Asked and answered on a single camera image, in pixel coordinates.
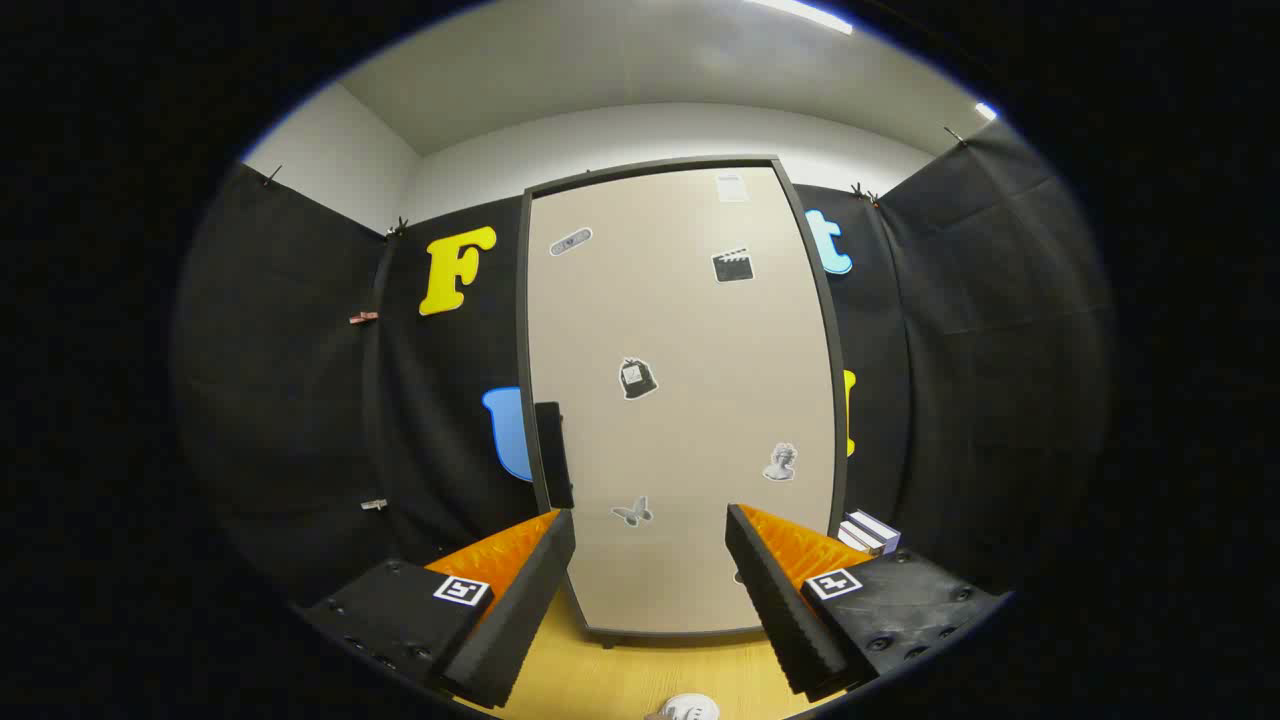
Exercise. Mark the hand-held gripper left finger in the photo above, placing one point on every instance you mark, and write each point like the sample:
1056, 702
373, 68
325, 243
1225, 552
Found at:
520, 610

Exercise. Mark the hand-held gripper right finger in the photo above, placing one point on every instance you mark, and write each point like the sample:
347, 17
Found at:
775, 610

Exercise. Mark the white shoe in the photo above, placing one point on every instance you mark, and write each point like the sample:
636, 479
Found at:
688, 709

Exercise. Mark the grey shoe cabinet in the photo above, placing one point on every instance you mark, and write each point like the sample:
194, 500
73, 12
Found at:
523, 350

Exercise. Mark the lavender cover book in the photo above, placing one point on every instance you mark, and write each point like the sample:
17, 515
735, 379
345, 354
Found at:
878, 527

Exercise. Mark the black backdrop cloth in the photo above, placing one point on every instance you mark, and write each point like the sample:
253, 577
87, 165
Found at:
290, 380

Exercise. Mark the ceiling light strip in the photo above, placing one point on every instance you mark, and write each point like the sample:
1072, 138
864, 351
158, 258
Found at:
800, 14

